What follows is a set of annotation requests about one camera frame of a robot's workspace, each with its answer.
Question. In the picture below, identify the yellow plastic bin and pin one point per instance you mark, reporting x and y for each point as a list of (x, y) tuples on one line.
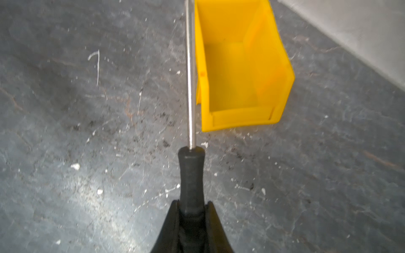
[(244, 72)]

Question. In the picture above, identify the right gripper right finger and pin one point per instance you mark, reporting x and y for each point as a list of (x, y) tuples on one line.
[(216, 239)]

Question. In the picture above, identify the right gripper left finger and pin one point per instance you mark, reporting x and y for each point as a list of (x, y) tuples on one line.
[(168, 239)]

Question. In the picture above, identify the black handled screwdriver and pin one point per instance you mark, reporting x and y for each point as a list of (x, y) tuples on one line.
[(191, 157)]

